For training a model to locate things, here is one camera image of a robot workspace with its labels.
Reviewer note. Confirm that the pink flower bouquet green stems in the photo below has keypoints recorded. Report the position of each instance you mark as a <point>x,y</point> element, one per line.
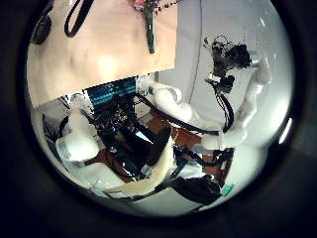
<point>150,29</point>

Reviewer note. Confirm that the green exit sign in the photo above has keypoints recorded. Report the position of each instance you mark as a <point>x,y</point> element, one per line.
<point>228,189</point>

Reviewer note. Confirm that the black office chair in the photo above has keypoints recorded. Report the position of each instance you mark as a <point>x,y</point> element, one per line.
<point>198,190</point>

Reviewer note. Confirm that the cream sleeved person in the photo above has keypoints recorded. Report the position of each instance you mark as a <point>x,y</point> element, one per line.
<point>155,175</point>

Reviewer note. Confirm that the dark round object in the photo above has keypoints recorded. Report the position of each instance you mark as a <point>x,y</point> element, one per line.
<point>42,29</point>

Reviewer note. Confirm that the blue metal frame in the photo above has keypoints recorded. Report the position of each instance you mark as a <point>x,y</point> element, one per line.
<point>112,91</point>

